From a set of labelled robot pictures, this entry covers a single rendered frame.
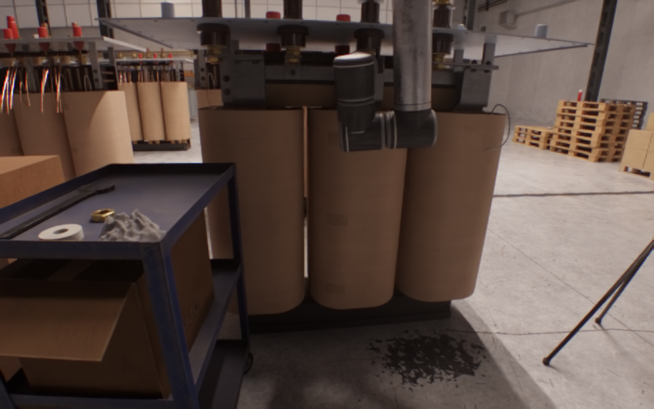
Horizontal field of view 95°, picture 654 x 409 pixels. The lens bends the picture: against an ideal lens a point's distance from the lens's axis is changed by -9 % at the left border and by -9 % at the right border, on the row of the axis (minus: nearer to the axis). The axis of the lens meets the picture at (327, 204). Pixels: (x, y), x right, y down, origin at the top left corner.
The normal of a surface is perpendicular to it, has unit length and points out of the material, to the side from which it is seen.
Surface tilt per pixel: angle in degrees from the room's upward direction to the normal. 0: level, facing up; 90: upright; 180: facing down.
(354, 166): 90
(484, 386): 0
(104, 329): 26
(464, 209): 90
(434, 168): 90
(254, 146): 90
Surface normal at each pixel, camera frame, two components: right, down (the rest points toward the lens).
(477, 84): 0.13, 0.33
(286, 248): 0.54, 0.29
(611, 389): 0.02, -0.95
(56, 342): 0.03, -0.70
